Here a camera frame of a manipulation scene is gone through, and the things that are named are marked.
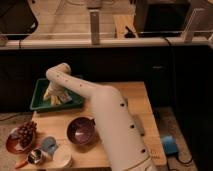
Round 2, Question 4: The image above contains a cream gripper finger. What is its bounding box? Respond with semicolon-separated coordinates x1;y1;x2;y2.
43;90;52;101

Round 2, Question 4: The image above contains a yellow banana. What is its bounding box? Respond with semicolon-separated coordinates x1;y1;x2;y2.
50;96;61;106

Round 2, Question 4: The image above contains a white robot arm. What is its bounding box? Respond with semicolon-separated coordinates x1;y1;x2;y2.
46;63;158;171

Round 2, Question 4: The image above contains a blue cup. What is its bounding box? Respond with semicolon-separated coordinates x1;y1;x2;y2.
40;137;58;155

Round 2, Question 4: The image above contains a white paper cup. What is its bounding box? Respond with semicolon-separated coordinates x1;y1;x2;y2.
53;145;72;168

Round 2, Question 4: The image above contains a steel measuring cup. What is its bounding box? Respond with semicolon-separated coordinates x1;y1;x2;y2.
15;148;45;169

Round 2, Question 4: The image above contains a blue grey sponge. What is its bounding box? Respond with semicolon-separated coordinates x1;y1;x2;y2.
59;94;72;103

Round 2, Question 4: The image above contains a green plastic bin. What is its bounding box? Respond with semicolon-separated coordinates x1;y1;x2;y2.
30;78;84;112

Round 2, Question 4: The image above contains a bunch of dark grapes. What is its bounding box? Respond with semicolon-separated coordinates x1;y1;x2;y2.
18;121;37;148

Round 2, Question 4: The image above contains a purple bowl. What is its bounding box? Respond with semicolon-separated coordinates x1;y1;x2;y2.
66;117;97;146

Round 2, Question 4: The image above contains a red plate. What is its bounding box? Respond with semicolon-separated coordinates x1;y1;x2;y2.
6;128;36;154

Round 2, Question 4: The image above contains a grey remote block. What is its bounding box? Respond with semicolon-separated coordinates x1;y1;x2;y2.
133;115;145;136

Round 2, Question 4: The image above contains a black cable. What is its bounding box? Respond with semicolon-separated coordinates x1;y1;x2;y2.
166;154;194;171

